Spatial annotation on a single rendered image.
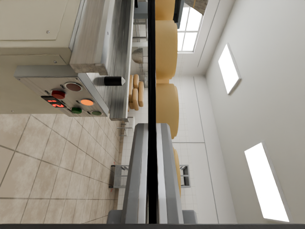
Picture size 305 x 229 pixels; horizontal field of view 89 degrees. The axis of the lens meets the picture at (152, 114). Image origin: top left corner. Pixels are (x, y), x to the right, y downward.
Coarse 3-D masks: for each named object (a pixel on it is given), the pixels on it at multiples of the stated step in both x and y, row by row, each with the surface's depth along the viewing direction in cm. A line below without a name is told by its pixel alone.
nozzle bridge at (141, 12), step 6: (180, 0) 89; (138, 6) 107; (144, 6) 107; (180, 6) 90; (138, 12) 105; (144, 12) 105; (174, 12) 102; (180, 12) 94; (138, 18) 108; (144, 18) 108; (174, 18) 101; (180, 18) 97; (180, 24) 101
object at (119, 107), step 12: (132, 0) 81; (132, 12) 77; (120, 24) 74; (132, 24) 75; (120, 36) 71; (120, 48) 69; (120, 60) 66; (120, 72) 64; (120, 96) 60; (120, 108) 58; (120, 120) 59
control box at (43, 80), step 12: (24, 72) 33; (36, 72) 33; (48, 72) 33; (60, 72) 33; (72, 72) 33; (24, 84) 36; (36, 84) 36; (48, 84) 36; (60, 84) 36; (84, 84) 36; (48, 96) 41; (72, 96) 41; (84, 96) 41; (96, 96) 44; (60, 108) 48; (84, 108) 48; (96, 108) 48
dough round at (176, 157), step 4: (176, 152) 13; (176, 156) 12; (176, 160) 12; (176, 164) 12; (176, 168) 11; (180, 176) 11; (180, 180) 11; (180, 184) 11; (180, 188) 11; (180, 192) 11; (180, 196) 11
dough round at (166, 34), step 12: (156, 24) 12; (168, 24) 12; (156, 36) 12; (168, 36) 12; (156, 48) 12; (168, 48) 12; (156, 60) 12; (168, 60) 12; (156, 72) 13; (168, 72) 13
